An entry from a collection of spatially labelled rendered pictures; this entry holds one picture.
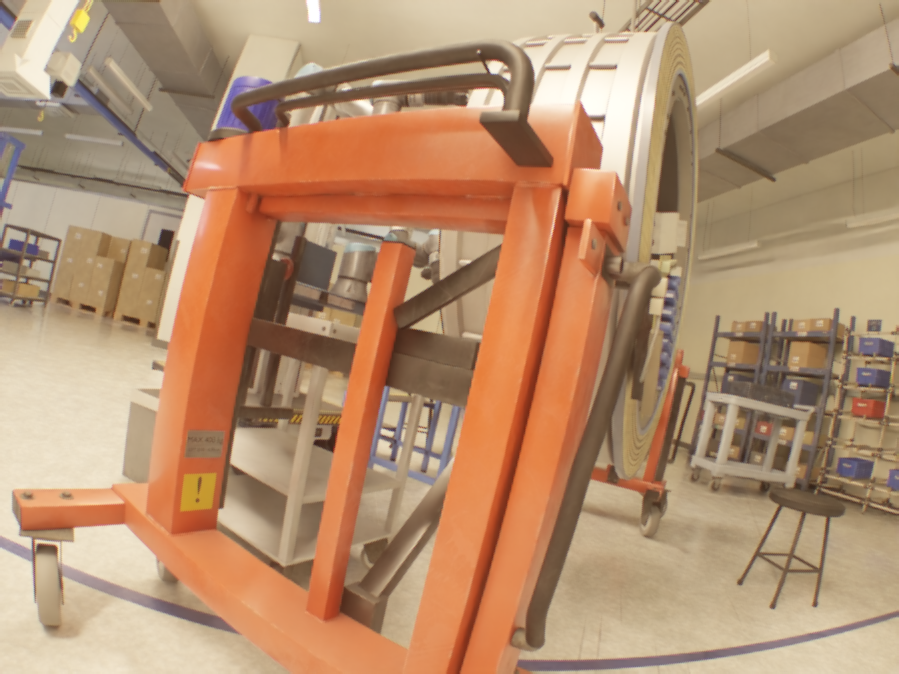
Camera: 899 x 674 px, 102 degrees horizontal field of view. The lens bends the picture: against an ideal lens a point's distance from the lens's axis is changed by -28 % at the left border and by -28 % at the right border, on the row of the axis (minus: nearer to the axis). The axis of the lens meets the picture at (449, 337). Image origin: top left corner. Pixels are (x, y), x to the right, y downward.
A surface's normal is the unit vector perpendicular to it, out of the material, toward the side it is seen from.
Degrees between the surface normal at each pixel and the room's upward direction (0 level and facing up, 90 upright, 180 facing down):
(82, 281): 90
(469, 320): 124
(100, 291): 90
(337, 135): 90
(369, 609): 90
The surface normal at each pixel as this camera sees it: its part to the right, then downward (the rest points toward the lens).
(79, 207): 0.17, 0.00
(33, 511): 0.85, 0.17
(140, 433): -0.22, -0.09
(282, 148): -0.48, -0.15
